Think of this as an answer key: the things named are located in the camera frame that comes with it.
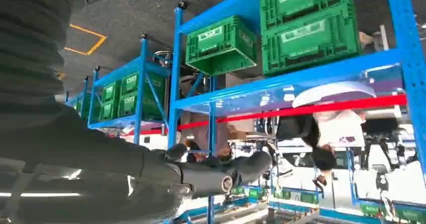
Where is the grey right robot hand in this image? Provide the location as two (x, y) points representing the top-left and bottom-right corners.
(0, 0), (273, 224)

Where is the blue metal shelf rack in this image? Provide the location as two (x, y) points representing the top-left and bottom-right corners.
(65, 33), (171, 146)
(167, 0), (426, 224)

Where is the person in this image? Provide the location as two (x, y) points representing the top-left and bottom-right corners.
(181, 110), (249, 163)
(301, 110), (367, 188)

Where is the black office chair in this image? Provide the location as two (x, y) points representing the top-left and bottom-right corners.
(275, 115), (320, 142)

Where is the red barrier belt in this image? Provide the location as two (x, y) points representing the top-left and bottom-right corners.
(125, 94), (408, 137)

